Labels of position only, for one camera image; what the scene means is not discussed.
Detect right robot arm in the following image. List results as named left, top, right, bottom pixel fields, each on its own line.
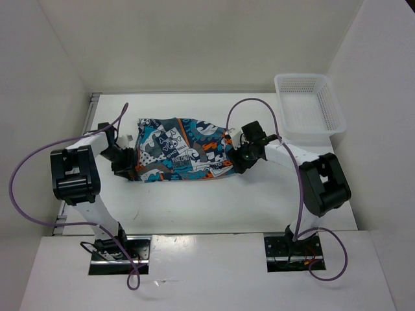
left=225, top=121, right=351, bottom=255

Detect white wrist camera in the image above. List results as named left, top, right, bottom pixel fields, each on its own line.
left=116, top=134, right=134, bottom=149
left=225, top=128, right=244, bottom=150

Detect colourful patterned shorts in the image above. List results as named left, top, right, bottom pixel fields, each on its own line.
left=134, top=118, right=235, bottom=183

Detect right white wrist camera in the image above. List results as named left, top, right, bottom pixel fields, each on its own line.
left=225, top=128, right=244, bottom=150

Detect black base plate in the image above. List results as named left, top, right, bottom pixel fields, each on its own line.
left=263, top=233, right=326, bottom=273
left=80, top=235, right=151, bottom=276

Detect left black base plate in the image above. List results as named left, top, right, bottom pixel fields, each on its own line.
left=80, top=235, right=151, bottom=276

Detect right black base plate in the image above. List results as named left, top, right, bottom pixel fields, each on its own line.
left=263, top=233, right=326, bottom=273

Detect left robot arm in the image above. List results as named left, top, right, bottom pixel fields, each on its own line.
left=50, top=122, right=136, bottom=259

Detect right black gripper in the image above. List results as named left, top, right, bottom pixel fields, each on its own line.
left=226, top=139, right=259, bottom=174

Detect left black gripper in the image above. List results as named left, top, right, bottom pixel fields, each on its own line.
left=99, top=146, right=137, bottom=180

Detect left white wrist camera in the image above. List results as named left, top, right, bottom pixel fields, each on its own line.
left=116, top=134, right=134, bottom=149

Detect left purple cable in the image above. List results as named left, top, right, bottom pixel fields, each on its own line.
left=8, top=102, right=147, bottom=290

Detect white plastic basket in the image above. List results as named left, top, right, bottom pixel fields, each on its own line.
left=274, top=73, right=346, bottom=140

